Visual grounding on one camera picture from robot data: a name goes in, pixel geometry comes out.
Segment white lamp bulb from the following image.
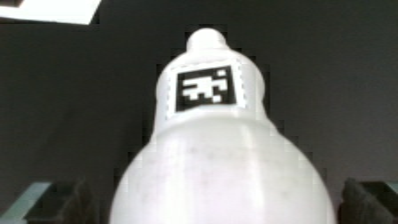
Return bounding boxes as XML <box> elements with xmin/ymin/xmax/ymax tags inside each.
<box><xmin>109</xmin><ymin>28</ymin><xmax>338</xmax><ymax>224</ymax></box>

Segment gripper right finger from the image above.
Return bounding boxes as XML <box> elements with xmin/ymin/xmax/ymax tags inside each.
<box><xmin>340</xmin><ymin>178</ymin><xmax>398</xmax><ymax>224</ymax></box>

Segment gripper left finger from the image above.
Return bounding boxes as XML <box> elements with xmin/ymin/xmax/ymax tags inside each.
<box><xmin>0</xmin><ymin>179</ymin><xmax>100</xmax><ymax>224</ymax></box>

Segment white marker sheet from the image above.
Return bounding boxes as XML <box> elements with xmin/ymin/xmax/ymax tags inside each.
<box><xmin>0</xmin><ymin>0</ymin><xmax>102</xmax><ymax>25</ymax></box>

